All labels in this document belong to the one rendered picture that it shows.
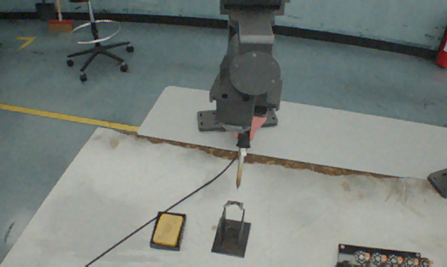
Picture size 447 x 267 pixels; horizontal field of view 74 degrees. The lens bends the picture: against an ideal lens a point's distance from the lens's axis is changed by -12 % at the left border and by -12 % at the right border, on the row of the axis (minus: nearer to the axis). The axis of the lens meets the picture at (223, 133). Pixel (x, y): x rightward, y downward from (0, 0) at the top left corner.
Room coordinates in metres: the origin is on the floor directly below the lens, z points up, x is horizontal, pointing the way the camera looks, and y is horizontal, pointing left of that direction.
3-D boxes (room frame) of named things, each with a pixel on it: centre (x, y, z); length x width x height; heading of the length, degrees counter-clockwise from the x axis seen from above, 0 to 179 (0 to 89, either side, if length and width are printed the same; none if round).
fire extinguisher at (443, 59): (2.39, -1.96, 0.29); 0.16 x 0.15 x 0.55; 77
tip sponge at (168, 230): (0.33, 0.10, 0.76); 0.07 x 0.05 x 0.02; 174
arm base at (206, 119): (0.67, -0.04, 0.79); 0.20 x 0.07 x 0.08; 97
